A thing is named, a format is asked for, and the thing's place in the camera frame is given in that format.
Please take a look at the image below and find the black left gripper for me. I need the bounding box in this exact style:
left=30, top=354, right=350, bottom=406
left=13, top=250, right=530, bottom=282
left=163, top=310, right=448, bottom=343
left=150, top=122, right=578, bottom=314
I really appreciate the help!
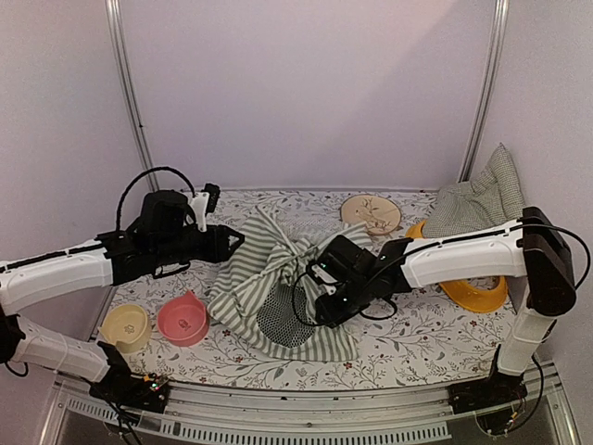
left=154, top=224, right=246, bottom=267

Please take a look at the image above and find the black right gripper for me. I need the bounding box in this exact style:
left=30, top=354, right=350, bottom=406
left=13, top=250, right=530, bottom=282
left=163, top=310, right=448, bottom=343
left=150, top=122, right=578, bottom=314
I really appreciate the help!
left=315, top=274, right=373, bottom=327

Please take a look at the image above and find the green striped pet tent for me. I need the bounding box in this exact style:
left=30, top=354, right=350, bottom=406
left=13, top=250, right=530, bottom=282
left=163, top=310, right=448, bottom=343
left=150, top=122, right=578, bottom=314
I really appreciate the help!
left=208, top=207, right=372, bottom=362

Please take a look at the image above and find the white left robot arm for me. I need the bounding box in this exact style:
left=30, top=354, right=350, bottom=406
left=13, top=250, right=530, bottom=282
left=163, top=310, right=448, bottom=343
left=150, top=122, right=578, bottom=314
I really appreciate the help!
left=1, top=184, right=245, bottom=402

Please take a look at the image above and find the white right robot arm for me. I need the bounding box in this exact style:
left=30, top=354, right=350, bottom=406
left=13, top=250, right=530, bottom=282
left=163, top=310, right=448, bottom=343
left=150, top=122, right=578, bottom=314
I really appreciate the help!
left=306, top=207, right=577, bottom=404

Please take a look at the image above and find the pink pet bowl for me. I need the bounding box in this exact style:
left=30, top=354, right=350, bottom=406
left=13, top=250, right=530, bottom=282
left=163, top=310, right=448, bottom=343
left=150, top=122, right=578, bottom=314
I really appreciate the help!
left=157, top=291, right=209, bottom=348

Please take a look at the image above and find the cream pet bowl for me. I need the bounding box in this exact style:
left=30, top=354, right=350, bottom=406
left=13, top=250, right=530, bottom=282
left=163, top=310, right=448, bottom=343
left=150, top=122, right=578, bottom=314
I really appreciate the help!
left=98, top=304, right=152, bottom=354

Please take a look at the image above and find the yellow double pet bowl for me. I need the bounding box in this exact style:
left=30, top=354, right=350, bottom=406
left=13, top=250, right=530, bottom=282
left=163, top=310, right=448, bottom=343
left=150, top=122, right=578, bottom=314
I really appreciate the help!
left=406, top=219, right=510, bottom=314

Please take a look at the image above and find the round wooden floral plate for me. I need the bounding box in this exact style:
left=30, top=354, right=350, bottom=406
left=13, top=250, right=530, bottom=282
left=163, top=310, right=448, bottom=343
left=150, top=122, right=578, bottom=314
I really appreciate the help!
left=340, top=195, right=402, bottom=235

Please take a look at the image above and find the green checked cushion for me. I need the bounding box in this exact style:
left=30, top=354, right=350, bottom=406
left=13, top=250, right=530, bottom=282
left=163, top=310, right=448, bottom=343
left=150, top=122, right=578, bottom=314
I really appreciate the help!
left=422, top=144, right=525, bottom=238

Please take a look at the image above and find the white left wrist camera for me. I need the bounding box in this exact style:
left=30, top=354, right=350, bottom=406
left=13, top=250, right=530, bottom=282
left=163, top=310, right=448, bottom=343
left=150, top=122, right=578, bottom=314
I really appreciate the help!
left=189, top=184, right=221, bottom=232

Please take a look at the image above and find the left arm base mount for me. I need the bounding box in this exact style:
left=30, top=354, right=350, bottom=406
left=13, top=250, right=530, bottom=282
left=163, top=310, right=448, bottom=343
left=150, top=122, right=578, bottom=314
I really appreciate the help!
left=89, top=361, right=170, bottom=413

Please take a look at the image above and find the aluminium frame post left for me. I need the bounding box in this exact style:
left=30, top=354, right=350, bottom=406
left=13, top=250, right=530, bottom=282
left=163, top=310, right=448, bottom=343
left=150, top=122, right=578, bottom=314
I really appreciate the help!
left=105, top=0, right=155, bottom=171

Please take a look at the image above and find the aluminium frame post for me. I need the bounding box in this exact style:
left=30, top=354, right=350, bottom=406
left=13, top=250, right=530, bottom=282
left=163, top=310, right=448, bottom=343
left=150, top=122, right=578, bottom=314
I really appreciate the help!
left=458, top=0, right=510, bottom=182
left=105, top=0, right=155, bottom=171

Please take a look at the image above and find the front aluminium rail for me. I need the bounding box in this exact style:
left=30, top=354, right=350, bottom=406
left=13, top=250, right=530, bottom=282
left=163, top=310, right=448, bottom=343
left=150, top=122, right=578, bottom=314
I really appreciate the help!
left=41, top=362, right=583, bottom=444

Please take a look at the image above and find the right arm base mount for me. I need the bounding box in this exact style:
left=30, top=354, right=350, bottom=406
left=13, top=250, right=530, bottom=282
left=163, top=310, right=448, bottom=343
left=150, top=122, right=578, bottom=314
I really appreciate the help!
left=448, top=375, right=527, bottom=414

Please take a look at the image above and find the aluminium frame post right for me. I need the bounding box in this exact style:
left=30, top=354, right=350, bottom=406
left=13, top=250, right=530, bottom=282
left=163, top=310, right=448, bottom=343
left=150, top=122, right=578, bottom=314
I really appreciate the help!
left=458, top=0, right=510, bottom=182

